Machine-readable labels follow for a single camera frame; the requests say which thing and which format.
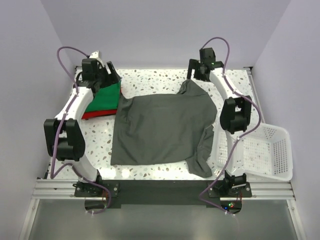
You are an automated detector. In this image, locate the white plastic basket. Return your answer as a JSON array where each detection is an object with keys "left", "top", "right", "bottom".
[{"left": 211, "top": 121, "right": 294, "bottom": 181}]

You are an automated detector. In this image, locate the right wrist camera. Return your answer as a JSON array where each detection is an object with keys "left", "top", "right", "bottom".
[{"left": 199, "top": 47, "right": 216, "bottom": 65}]

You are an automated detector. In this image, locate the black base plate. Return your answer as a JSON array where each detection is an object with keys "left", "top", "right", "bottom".
[{"left": 72, "top": 179, "right": 253, "bottom": 214}]

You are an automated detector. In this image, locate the folded green t-shirt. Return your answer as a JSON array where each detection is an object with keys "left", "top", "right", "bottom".
[{"left": 85, "top": 82, "right": 121, "bottom": 113}]

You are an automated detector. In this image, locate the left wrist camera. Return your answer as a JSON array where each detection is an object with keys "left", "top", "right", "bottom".
[{"left": 81, "top": 50, "right": 103, "bottom": 81}]

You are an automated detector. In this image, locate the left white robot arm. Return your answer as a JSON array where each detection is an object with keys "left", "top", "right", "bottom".
[{"left": 43, "top": 58, "right": 121, "bottom": 196}]

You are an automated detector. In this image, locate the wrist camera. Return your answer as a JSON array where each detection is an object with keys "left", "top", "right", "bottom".
[
  {"left": 81, "top": 50, "right": 103, "bottom": 81},
  {"left": 199, "top": 47, "right": 216, "bottom": 65}
]

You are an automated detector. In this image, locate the folded red t-shirt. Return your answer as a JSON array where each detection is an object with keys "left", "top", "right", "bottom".
[{"left": 82, "top": 109, "right": 117, "bottom": 120}]

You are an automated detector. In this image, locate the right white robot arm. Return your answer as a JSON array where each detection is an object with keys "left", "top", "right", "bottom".
[{"left": 187, "top": 58, "right": 252, "bottom": 197}]

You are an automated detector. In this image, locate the grey t-shirt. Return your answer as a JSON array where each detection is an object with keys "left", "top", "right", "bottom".
[{"left": 110, "top": 79, "right": 218, "bottom": 178}]

